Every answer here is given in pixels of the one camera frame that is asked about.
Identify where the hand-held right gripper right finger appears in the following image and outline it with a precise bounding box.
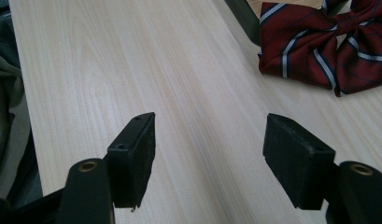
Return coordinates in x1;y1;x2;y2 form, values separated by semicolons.
262;113;337;211

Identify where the red striped bow tie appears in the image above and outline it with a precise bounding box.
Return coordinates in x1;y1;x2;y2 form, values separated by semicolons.
257;0;382;98

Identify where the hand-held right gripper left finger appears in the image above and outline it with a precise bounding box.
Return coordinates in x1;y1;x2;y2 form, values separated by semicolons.
106;111;157;210

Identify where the black rack with wooden base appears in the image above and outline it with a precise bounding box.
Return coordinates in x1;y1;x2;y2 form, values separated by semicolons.
223;0;324;48

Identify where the grey green cloth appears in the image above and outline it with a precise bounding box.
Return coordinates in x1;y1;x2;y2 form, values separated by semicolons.
0;0;44;208

